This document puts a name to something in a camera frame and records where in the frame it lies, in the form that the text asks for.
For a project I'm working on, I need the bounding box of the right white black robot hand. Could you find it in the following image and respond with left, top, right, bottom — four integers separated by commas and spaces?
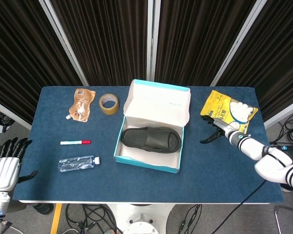
199, 116, 236, 144

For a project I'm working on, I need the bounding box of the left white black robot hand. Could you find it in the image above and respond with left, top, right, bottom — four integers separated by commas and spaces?
0, 137, 39, 192

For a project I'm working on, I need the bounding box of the black rubber slipper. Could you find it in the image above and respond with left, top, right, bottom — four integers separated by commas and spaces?
126, 145, 182, 155
120, 126, 183, 152

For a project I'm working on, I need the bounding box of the light blue shoe box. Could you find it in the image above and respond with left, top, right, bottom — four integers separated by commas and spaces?
113, 78, 191, 174

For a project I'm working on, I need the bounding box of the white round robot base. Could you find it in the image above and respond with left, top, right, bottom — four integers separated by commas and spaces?
106, 203, 177, 234

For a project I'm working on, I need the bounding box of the yellow snack bag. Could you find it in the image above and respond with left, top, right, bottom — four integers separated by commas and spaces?
200, 89, 259, 135

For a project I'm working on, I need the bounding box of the yellow floor tape strip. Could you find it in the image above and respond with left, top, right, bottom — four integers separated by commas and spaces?
49, 203, 63, 234

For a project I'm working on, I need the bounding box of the clear plastic water bottle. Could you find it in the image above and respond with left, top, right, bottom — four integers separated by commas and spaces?
58, 155, 101, 173

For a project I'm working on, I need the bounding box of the white marker red cap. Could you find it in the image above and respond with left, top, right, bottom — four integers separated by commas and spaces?
60, 140, 92, 146

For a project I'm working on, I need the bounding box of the dark blue table cloth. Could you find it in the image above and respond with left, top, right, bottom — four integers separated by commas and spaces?
12, 85, 283, 204

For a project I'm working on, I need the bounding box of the dark pleated partition panel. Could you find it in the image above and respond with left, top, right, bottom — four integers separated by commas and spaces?
216, 0, 293, 121
154, 0, 257, 86
50, 0, 149, 86
0, 0, 83, 124

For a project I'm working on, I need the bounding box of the brown spout pouch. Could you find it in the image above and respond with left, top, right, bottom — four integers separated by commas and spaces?
65, 88, 97, 122

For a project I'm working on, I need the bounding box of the brown packing tape roll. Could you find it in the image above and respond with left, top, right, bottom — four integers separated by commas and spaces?
99, 93, 120, 115

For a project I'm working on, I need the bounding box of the grey partition post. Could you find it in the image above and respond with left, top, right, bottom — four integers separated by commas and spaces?
263, 97, 293, 129
0, 97, 32, 130
210, 0, 268, 86
38, 0, 89, 86
146, 0, 161, 82

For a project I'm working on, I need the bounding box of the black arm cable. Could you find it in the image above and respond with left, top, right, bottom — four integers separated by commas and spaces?
211, 146, 288, 234

